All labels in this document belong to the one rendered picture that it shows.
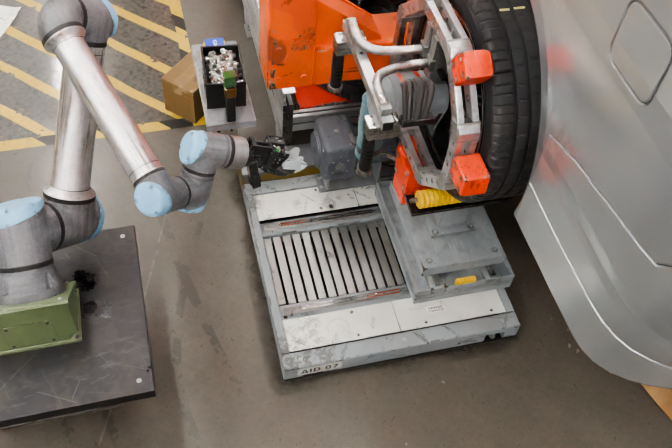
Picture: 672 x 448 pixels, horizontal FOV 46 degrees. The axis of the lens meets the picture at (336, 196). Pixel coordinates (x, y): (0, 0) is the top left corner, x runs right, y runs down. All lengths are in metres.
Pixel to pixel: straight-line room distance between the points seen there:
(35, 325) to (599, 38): 1.64
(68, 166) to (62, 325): 0.45
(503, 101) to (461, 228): 0.85
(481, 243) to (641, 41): 1.34
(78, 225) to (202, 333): 0.61
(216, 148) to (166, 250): 0.94
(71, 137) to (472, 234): 1.37
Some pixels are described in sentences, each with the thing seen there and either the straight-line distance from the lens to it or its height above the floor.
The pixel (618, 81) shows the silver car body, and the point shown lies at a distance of 1.69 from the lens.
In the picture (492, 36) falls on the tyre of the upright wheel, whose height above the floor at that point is 1.15.
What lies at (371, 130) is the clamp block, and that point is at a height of 0.94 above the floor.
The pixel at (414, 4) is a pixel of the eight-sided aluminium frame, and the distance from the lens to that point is 2.29.
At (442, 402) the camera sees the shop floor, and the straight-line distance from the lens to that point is 2.71.
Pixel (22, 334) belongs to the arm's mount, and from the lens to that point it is 2.41.
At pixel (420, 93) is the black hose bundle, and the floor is 1.04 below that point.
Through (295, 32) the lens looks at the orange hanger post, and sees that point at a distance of 2.60.
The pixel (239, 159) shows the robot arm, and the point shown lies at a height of 0.82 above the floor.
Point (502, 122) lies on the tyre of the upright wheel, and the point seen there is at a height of 1.01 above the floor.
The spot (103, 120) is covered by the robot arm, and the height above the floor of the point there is 0.94.
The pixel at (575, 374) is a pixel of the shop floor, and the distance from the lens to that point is 2.89.
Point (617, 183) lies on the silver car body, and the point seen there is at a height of 1.21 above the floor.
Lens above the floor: 2.41
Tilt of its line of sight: 51 degrees down
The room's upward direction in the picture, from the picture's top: 7 degrees clockwise
